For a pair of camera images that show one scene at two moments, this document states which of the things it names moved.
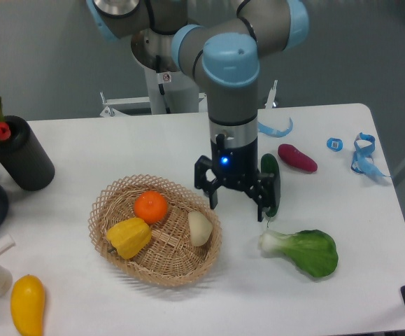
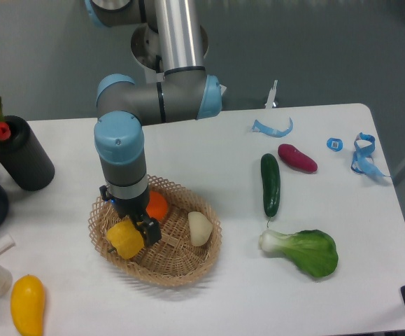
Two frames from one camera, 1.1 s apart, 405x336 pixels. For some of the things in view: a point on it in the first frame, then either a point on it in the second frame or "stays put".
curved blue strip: [278, 134] stays put
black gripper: [236, 168] -> [133, 208]
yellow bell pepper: [129, 236] stays put
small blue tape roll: [334, 143] stays put
